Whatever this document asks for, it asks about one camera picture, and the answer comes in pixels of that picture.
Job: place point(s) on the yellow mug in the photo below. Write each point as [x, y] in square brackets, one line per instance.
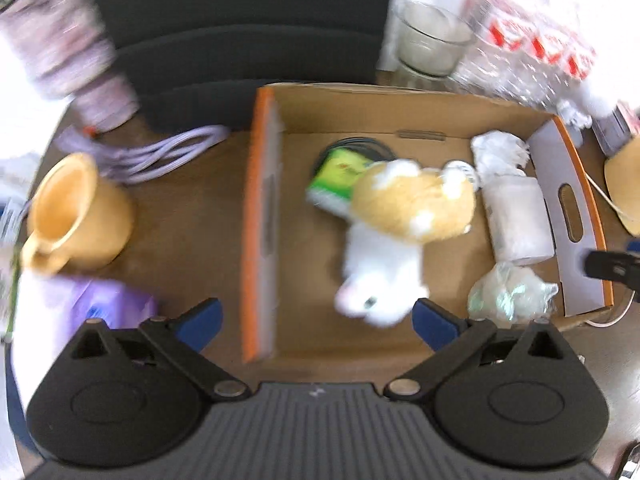
[75, 210]

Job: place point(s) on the mottled purple vase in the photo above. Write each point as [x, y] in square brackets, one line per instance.
[60, 35]

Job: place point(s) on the black paper bag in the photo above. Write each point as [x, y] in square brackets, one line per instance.
[240, 20]

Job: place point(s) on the clear glass cup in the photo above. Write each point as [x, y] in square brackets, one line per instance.
[430, 40]

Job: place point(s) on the clear cotton swab box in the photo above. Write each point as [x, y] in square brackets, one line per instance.
[517, 220]

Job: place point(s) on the white and tan plush hamster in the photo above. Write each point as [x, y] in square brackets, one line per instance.
[400, 210]

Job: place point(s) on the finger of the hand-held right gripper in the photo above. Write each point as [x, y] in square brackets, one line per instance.
[610, 262]

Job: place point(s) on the red label water bottle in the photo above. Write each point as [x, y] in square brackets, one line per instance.
[500, 35]
[580, 62]
[542, 47]

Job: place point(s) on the purple tissue pack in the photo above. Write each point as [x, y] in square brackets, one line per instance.
[90, 300]

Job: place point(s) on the iridescent plastic bag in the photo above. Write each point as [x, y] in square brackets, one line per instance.
[505, 292]

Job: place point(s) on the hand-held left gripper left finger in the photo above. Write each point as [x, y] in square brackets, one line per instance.
[202, 320]

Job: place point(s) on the yellow thermos jug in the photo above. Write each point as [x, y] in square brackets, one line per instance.
[627, 185]

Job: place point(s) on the red cardboard box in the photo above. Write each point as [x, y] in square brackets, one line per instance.
[310, 270]

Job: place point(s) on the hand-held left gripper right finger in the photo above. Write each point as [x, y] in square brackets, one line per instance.
[435, 322]

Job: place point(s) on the white tissue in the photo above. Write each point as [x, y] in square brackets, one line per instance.
[497, 152]

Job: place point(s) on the green pocket tissue packet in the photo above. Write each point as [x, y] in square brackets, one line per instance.
[340, 175]

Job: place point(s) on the small grey box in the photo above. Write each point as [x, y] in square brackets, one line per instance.
[617, 130]

